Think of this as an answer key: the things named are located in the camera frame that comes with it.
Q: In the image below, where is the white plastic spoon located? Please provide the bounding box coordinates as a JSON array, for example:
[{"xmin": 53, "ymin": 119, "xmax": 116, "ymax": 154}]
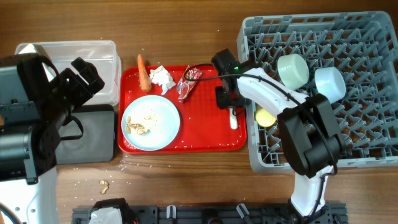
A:
[{"xmin": 229, "ymin": 108, "xmax": 238, "ymax": 129}]

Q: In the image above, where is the yellow cup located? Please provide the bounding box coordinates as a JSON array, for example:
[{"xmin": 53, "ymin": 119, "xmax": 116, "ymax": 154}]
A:
[{"xmin": 255, "ymin": 105, "xmax": 276, "ymax": 128}]

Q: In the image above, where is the mint green bowl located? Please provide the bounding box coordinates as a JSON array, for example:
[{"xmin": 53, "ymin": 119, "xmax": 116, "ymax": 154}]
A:
[{"xmin": 277, "ymin": 54, "xmax": 309, "ymax": 90}]

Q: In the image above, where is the light blue small bowl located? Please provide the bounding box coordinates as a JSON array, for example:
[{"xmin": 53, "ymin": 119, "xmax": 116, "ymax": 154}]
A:
[{"xmin": 314, "ymin": 67, "xmax": 346, "ymax": 103}]

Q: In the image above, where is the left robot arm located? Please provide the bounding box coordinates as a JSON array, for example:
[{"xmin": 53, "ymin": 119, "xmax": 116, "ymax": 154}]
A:
[{"xmin": 1, "ymin": 52, "xmax": 104, "ymax": 223}]

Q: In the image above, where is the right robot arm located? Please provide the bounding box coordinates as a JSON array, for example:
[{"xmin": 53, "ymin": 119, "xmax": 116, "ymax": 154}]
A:
[{"xmin": 211, "ymin": 49, "xmax": 345, "ymax": 223}]

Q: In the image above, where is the grey dishwasher rack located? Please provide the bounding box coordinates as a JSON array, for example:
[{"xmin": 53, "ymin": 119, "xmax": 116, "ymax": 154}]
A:
[{"xmin": 236, "ymin": 11, "xmax": 397, "ymax": 167}]

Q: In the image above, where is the red snack wrapper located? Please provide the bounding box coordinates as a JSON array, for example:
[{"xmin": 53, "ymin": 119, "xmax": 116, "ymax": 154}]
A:
[{"xmin": 177, "ymin": 66, "xmax": 203, "ymax": 103}]

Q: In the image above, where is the red serving tray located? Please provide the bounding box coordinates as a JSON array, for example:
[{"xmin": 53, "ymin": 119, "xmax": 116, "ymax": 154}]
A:
[{"xmin": 118, "ymin": 66, "xmax": 247, "ymax": 154}]

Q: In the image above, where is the crumpled white tissue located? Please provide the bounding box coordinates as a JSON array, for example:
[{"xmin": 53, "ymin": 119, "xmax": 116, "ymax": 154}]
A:
[{"xmin": 149, "ymin": 65, "xmax": 176, "ymax": 95}]

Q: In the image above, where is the orange carrot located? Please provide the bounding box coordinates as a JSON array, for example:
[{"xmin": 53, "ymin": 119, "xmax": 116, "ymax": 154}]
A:
[{"xmin": 137, "ymin": 54, "xmax": 152, "ymax": 93}]

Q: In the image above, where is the light blue plate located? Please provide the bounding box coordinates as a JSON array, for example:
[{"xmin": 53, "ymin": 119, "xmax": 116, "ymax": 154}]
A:
[{"xmin": 120, "ymin": 95, "xmax": 181, "ymax": 152}]

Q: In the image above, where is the clear plastic bin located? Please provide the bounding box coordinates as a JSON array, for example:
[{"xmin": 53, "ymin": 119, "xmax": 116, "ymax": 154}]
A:
[{"xmin": 15, "ymin": 40, "xmax": 121, "ymax": 106}]

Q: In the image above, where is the black tray bin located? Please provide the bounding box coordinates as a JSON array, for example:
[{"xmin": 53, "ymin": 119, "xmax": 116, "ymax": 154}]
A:
[{"xmin": 56, "ymin": 105, "xmax": 116, "ymax": 165}]

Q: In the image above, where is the food scrap on table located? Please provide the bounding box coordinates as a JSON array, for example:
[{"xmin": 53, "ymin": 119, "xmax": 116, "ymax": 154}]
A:
[{"xmin": 99, "ymin": 180, "xmax": 109, "ymax": 194}]

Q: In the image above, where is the right black cable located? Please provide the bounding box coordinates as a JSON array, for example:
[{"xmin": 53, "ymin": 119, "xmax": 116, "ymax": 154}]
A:
[{"xmin": 182, "ymin": 63, "xmax": 340, "ymax": 215}]

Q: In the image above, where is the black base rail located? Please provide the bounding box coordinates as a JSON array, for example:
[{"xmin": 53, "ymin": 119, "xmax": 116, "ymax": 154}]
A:
[{"xmin": 71, "ymin": 203, "xmax": 349, "ymax": 224}]

